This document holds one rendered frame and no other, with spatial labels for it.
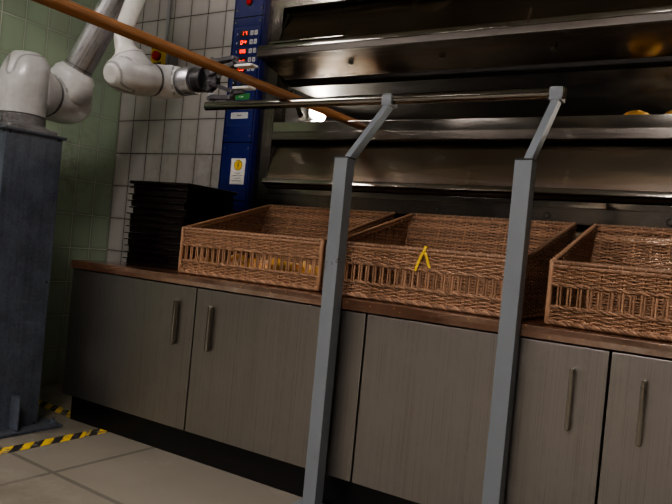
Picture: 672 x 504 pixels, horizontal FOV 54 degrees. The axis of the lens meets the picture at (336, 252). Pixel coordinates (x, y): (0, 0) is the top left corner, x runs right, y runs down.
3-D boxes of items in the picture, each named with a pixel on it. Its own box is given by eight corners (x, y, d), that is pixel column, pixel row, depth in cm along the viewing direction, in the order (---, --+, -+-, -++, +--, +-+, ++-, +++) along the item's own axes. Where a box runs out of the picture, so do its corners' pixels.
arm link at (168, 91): (195, 100, 218) (165, 96, 207) (161, 101, 227) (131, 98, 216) (194, 66, 217) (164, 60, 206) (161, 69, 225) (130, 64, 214)
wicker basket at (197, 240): (261, 274, 260) (268, 203, 260) (391, 290, 232) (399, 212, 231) (173, 272, 218) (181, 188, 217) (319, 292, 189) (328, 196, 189)
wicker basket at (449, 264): (402, 292, 227) (410, 212, 227) (571, 314, 197) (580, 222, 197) (324, 293, 187) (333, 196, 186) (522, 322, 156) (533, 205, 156)
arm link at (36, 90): (-17, 109, 219) (-11, 43, 219) (21, 120, 237) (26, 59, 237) (25, 111, 215) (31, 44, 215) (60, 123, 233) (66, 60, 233)
